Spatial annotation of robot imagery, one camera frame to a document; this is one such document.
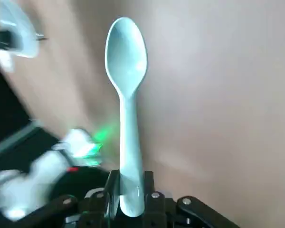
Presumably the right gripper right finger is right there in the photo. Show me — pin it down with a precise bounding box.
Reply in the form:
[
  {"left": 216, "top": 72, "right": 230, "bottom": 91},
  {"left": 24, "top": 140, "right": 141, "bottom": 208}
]
[{"left": 143, "top": 170, "right": 242, "bottom": 228}]

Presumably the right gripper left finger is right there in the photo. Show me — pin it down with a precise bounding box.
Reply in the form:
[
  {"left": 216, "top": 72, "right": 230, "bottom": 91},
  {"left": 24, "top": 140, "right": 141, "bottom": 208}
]
[{"left": 44, "top": 170, "right": 121, "bottom": 228}]

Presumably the small white spoon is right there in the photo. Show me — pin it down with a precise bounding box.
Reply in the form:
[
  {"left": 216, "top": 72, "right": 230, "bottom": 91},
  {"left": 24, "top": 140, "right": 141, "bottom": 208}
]
[{"left": 104, "top": 17, "right": 149, "bottom": 218}]

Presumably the small white crucible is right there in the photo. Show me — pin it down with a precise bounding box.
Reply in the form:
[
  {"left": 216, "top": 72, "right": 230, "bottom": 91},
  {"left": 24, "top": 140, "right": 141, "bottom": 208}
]
[{"left": 0, "top": 0, "right": 39, "bottom": 59}]

